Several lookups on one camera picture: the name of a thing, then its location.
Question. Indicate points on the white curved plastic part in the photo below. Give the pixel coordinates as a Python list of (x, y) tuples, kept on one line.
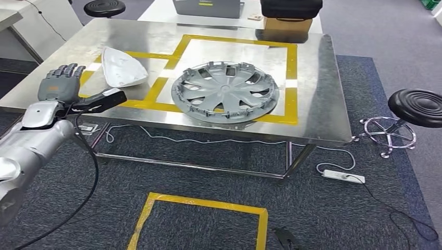
[(122, 70)]

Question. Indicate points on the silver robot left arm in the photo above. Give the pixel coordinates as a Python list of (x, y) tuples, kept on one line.
[(38, 141)]

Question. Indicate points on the yellow tape outline on workbench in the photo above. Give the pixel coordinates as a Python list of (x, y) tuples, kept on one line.
[(292, 69)]

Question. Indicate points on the steel workbench table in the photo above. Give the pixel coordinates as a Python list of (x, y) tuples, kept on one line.
[(310, 103)]

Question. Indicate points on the grey wheel hubcap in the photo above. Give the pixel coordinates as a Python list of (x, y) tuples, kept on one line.
[(224, 93)]

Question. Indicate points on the yellow floor tape square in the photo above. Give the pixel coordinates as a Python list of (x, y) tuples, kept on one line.
[(207, 203)]

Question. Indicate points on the tan socket plate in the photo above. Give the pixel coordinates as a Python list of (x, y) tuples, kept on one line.
[(255, 17)]

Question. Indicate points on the grey box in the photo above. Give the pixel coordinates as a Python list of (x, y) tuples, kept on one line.
[(207, 8)]

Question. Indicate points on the white desk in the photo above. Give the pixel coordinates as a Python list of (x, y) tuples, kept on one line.
[(159, 15)]

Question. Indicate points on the white power strip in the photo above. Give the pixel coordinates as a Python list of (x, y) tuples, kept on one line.
[(88, 128), (342, 176)]

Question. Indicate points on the black case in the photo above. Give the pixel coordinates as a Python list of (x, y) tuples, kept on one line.
[(291, 8)]

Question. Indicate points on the black stool seat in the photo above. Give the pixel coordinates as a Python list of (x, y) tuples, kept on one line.
[(103, 7)]

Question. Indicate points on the white partition panel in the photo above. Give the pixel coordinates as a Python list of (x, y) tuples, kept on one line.
[(51, 31)]

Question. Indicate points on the black stool chrome base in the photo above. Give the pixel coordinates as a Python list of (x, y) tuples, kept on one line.
[(418, 107)]

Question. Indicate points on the green plastic crate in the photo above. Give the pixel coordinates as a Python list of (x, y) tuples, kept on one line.
[(428, 4)]

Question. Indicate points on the white box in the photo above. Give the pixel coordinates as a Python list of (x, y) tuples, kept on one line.
[(437, 13)]

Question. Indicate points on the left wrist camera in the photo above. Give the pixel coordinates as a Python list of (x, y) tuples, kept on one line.
[(103, 98)]

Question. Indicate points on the steel frame table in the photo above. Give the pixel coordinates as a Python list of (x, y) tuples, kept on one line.
[(10, 19)]

